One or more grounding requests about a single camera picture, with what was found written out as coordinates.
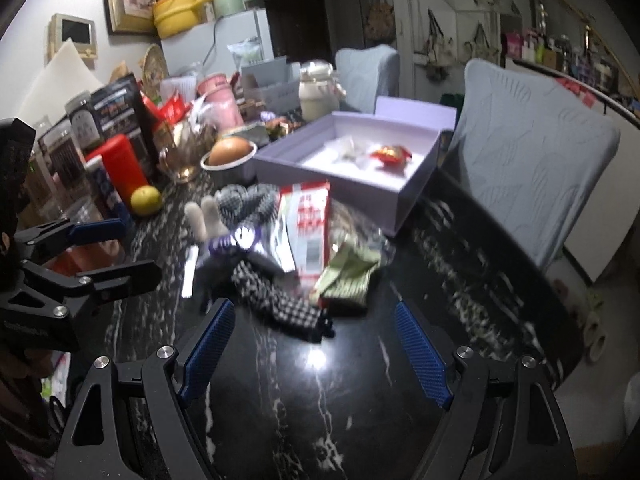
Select purple silver snack pouch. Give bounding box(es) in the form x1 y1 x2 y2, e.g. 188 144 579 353
206 226 282 272

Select black white checkered scrunchie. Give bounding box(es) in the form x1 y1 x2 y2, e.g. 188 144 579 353
231 261 334 344

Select green tea packet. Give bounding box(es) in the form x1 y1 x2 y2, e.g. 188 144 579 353
309 242 382 307

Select red white snack bag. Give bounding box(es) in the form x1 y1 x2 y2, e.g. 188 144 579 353
278 181 331 289

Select red cartoon snack packet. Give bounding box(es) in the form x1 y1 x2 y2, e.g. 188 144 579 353
369 145 412 166

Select blue white tube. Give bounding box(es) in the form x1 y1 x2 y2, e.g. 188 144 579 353
86 155 134 229

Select red cylinder can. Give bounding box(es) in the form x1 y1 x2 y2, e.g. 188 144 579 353
87 134 148 206

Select yellow lemon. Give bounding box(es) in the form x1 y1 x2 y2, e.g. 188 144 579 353
130 185 163 217

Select glass jar dark lid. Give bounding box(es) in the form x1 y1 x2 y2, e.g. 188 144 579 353
65 91 104 153

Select white plush rabbit ears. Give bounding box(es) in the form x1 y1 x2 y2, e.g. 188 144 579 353
183 195 229 243

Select black coffee bag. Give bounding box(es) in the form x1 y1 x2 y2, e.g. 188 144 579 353
91 74 157 159

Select grey checkered fabric scrunchie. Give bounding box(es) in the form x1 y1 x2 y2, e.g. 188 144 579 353
214 183 280 231

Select bowl with brown egg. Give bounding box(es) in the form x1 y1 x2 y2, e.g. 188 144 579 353
200 136 258 188

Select woven round fan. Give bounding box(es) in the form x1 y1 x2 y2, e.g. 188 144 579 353
139 44 168 103

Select pink cup stack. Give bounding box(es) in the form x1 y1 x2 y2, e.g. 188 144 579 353
196 73 244 131

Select white mini fridge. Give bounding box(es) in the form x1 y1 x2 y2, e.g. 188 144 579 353
160 9 274 76

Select yellow enamel pot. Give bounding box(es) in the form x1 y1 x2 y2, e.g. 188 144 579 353
152 0 214 39

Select near light blue chair cover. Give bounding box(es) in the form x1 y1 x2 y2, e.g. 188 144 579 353
444 58 620 270

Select light blue chair cover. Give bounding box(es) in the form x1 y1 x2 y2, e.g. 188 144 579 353
335 44 400 114
444 58 620 270

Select lavender open gift box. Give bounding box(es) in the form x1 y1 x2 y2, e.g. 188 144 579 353
254 96 457 237

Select grey storage box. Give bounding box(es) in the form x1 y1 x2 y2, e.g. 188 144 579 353
240 56 300 114

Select cream pig-shaped kettle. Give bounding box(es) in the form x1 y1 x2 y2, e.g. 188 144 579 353
298 60 346 122

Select far light blue chair cover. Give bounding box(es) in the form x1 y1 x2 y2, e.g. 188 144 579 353
335 44 400 114

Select hanging tote bag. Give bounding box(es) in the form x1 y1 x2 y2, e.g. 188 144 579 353
424 10 457 82

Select wall intercom panel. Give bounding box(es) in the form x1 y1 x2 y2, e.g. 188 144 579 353
47 13 98 61

